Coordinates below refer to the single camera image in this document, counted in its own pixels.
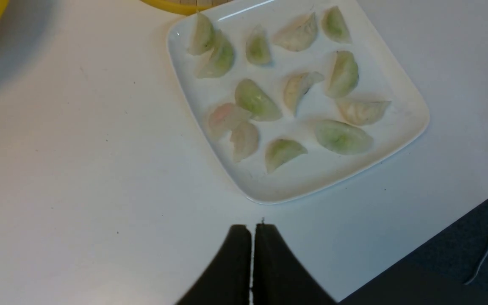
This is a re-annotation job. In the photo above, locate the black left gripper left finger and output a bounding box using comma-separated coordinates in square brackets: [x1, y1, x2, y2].
[177, 225, 252, 305]

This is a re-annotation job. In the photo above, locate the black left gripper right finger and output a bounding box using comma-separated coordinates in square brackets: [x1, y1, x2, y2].
[252, 223, 337, 305]

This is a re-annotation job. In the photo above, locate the white square plate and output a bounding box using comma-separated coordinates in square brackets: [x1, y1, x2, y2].
[167, 0, 430, 205]

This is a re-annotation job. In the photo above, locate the green dumpling bottom middle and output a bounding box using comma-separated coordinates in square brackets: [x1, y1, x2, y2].
[265, 139, 308, 174]

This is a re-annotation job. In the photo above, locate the pink dumpling lower left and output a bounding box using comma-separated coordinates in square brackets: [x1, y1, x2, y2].
[229, 122, 259, 164]

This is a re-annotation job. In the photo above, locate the pink dumpling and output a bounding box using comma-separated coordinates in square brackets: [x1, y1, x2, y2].
[207, 103, 252, 140]
[229, 122, 259, 164]

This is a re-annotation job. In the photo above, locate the green dumpling bottom right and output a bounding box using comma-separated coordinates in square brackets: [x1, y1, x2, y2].
[314, 119, 374, 155]

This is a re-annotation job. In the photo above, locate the green dumpling centre left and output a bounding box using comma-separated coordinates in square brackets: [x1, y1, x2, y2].
[234, 79, 282, 122]

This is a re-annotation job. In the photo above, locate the white dumpling right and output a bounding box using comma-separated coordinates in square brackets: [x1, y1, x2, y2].
[335, 99, 391, 127]

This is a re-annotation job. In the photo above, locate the green dumpling right middle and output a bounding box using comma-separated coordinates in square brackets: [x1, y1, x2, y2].
[326, 50, 360, 99]

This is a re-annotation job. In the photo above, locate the green dumpling beside top left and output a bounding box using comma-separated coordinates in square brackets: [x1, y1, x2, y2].
[196, 30, 235, 79]

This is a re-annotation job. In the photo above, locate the small green dumpling top middle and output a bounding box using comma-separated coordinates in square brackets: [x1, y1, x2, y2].
[246, 25, 272, 66]

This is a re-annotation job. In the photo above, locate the white dumpling top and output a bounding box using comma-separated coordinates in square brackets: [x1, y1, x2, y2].
[272, 12, 319, 52]

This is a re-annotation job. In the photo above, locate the green dumpling top right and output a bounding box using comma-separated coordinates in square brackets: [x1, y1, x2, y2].
[322, 6, 352, 44]

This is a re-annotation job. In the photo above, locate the white cable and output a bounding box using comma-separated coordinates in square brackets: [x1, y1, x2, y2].
[464, 229, 488, 286]

